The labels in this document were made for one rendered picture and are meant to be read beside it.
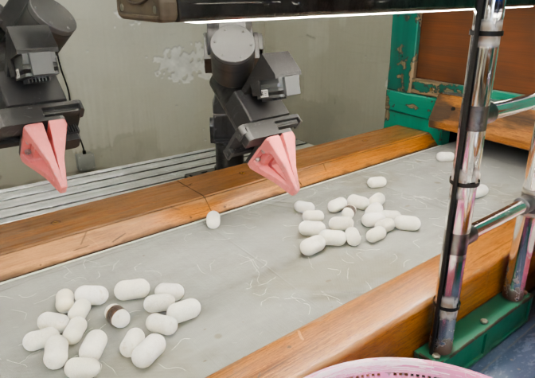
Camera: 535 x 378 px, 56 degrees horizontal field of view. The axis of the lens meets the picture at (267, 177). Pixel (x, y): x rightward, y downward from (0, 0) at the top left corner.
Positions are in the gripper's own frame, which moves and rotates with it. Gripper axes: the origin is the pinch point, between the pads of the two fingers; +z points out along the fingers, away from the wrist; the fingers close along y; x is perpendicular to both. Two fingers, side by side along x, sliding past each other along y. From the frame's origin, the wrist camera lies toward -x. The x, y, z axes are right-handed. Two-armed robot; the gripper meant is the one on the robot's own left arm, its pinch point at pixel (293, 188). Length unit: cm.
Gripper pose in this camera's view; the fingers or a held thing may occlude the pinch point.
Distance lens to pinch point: 67.1
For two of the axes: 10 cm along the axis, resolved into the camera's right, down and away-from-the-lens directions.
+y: 7.8, -2.3, 5.8
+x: -4.1, 5.2, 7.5
